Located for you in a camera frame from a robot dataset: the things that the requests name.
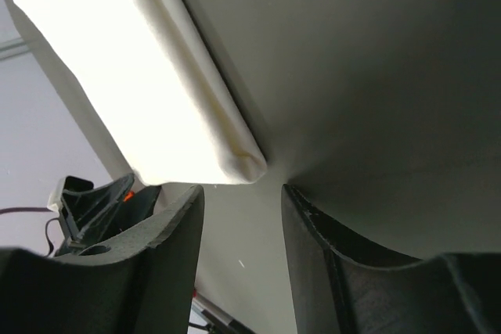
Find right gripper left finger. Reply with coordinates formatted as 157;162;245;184
77;184;206;334

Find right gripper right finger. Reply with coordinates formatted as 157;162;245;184
281;185;417;333

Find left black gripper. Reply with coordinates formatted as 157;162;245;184
52;174;161;256

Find orange folded t shirt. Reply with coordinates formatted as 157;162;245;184
123;191;135;202

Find white t shirt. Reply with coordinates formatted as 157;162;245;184
13;0;267;185

